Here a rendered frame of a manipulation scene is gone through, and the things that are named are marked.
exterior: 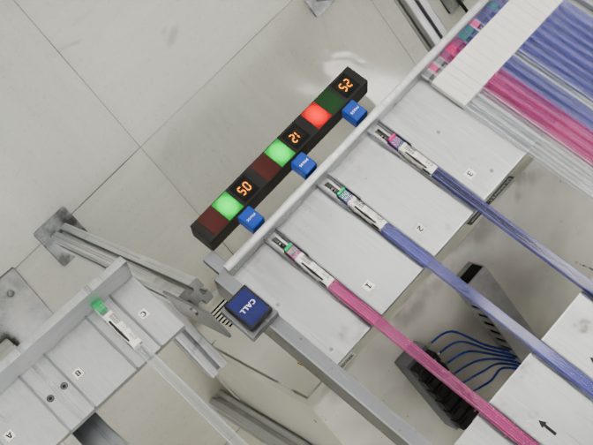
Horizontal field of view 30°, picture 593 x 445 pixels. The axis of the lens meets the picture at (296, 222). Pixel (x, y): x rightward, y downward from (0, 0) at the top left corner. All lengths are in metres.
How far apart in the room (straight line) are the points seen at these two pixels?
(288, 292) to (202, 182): 0.80
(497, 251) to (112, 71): 0.82
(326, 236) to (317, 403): 0.33
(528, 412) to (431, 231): 0.28
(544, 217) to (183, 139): 0.75
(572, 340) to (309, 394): 0.47
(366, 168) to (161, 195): 0.75
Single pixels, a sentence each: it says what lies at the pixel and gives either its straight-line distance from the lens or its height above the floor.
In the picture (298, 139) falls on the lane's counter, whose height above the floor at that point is 0.66.
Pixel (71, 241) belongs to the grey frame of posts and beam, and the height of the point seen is 0.12.
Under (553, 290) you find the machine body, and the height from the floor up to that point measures 0.62.
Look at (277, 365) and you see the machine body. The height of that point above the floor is 0.45.
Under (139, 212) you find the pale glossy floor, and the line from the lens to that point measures 2.22.
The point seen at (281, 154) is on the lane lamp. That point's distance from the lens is 1.59.
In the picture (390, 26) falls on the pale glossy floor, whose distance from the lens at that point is 2.47.
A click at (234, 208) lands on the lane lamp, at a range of 1.56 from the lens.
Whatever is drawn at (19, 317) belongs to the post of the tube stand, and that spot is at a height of 0.01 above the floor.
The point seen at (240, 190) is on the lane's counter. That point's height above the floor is 0.66.
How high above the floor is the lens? 2.06
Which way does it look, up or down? 60 degrees down
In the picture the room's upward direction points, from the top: 105 degrees clockwise
